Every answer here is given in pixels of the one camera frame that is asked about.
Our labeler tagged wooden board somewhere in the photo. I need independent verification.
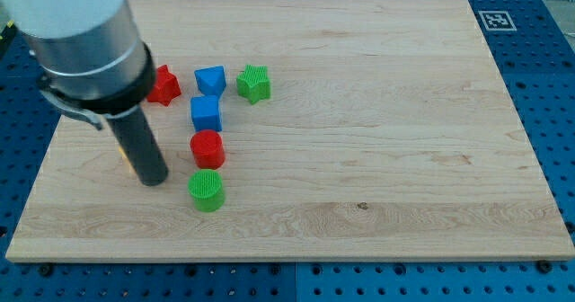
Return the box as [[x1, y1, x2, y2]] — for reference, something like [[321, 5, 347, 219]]
[[6, 0, 574, 263]]

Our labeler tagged green star block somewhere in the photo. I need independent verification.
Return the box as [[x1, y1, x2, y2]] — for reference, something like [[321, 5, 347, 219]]
[[236, 65, 271, 104]]

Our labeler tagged green cylinder block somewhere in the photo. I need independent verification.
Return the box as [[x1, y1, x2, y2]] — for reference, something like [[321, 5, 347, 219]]
[[188, 169, 226, 212]]

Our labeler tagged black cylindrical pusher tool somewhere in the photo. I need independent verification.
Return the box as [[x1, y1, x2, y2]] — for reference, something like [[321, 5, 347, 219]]
[[104, 105, 169, 186]]

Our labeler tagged white fiducial marker tag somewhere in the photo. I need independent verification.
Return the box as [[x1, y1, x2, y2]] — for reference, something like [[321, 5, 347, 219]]
[[478, 10, 517, 31]]

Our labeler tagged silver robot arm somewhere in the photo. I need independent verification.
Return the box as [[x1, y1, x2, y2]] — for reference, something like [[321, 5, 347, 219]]
[[1, 0, 155, 129]]

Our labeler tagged red star block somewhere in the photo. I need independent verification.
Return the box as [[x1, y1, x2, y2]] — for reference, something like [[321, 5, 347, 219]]
[[146, 65, 181, 107]]

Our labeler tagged yellow block behind tool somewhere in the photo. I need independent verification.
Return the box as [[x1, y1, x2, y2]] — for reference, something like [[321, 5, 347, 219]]
[[118, 147, 135, 174]]

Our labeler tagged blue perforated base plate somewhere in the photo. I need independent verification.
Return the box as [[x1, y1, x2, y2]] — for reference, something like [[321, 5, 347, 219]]
[[1, 0, 574, 301]]

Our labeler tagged red cylinder block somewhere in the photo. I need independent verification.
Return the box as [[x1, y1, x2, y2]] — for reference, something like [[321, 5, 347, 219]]
[[190, 129, 226, 170]]

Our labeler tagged blue cube block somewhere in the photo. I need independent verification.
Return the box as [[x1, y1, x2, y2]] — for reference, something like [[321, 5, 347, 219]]
[[190, 95, 222, 131]]

